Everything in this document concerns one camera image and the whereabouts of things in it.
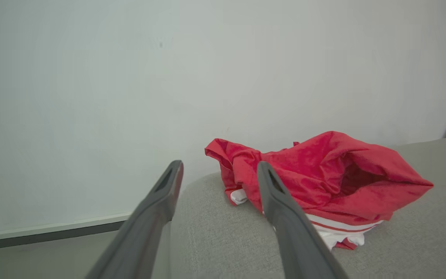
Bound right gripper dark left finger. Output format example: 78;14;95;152
85;160;184;279

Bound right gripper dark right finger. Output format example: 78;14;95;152
257;161;350;279

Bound grey fabric sofa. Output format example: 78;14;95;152
163;137;446;279

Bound white and black baseboard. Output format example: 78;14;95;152
0;211;134;252

